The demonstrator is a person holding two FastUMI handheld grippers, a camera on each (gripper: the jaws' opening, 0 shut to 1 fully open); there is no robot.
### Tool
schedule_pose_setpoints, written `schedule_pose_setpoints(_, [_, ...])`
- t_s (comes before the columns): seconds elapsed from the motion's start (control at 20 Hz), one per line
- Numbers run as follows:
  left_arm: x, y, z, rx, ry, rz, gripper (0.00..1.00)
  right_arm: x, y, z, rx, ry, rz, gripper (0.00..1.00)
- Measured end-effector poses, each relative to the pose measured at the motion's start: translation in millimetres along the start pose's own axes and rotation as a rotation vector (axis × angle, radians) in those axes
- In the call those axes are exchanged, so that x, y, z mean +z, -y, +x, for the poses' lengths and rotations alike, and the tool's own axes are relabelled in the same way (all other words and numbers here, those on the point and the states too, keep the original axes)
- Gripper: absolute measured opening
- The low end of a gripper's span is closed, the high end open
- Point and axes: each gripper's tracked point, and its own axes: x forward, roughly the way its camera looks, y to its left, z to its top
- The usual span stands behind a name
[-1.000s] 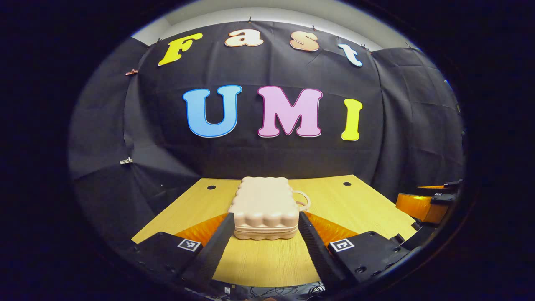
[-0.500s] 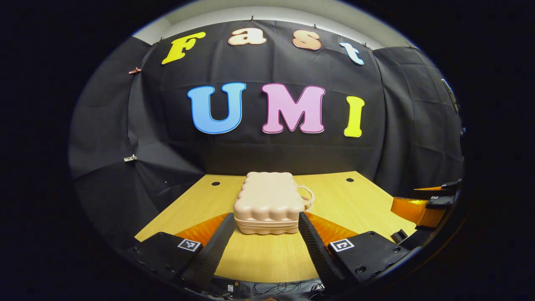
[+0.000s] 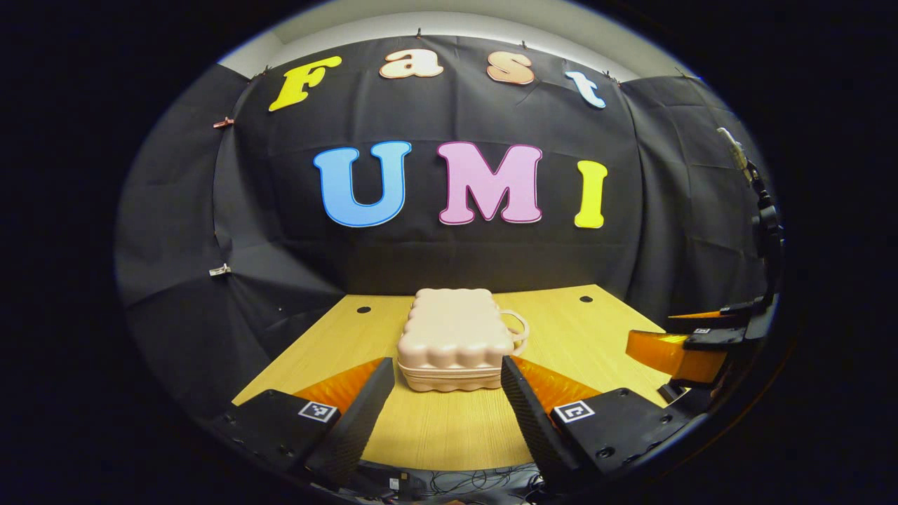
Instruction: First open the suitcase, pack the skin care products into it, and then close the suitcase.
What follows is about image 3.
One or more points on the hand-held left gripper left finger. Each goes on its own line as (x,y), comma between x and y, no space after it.
(365,410)

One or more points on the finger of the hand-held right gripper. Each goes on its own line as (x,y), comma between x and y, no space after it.
(673,354)
(708,321)

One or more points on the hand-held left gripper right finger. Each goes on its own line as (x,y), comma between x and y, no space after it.
(530,417)

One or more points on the pink suitcase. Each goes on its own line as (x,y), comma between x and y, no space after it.
(456,337)

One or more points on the silver metal clip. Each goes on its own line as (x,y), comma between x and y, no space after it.
(220,270)

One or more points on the copper metal clip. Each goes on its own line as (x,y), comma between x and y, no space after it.
(224,123)

